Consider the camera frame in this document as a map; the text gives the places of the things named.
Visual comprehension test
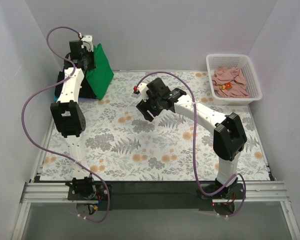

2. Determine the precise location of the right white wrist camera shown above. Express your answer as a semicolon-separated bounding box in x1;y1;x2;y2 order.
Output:
133;83;149;102

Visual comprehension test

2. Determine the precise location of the purple cable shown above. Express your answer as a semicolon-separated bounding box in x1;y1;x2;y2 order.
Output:
21;25;112;223
136;71;246;218

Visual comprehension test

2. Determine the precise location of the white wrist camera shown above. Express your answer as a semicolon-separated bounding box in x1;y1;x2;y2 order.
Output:
133;83;149;102
78;33;94;52

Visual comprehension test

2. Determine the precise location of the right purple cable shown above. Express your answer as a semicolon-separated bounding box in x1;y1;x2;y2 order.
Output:
136;71;246;218

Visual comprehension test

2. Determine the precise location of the folded black t shirt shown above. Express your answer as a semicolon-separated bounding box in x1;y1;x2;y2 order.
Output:
54;67;97;103

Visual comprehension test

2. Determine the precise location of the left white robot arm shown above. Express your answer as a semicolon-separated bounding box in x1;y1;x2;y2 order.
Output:
50;35;97;200

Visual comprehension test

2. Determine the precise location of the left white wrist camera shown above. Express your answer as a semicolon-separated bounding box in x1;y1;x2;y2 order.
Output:
78;33;94;52

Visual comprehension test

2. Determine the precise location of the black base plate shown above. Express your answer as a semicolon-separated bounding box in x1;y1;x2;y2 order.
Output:
66;181;244;214

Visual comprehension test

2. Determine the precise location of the white plastic basket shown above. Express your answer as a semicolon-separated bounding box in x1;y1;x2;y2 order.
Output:
206;54;263;105

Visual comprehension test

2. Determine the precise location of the green t shirt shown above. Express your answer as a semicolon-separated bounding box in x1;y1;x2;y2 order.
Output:
86;43;114;100

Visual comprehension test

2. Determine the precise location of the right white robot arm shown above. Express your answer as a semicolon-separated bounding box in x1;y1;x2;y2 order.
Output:
133;78;247;199

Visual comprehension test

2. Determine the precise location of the floral table mat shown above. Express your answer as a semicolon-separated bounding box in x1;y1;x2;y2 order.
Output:
39;70;275;182

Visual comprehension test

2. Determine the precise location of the pink t shirt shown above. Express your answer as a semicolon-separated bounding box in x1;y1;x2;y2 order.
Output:
212;66;250;99

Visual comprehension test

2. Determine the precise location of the aluminium frame rail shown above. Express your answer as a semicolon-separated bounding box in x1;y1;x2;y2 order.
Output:
9;104;300;240

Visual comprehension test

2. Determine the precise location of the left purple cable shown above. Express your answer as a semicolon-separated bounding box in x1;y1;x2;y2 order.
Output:
21;25;112;223

